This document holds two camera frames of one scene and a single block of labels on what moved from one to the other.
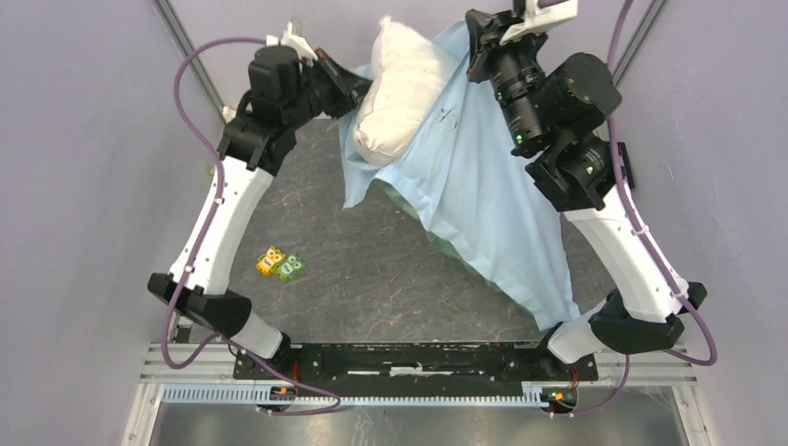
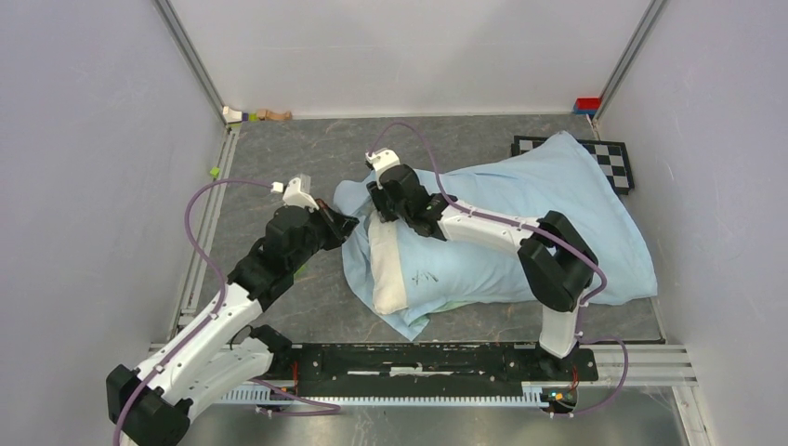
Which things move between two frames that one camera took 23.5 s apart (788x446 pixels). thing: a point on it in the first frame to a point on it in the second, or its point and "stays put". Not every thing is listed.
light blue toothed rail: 256,396 stays put
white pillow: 408,67 to 388,280
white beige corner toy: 229,113 stays put
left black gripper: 348,86 to 337,227
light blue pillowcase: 459,171 to 445,275
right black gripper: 486,48 to 379,196
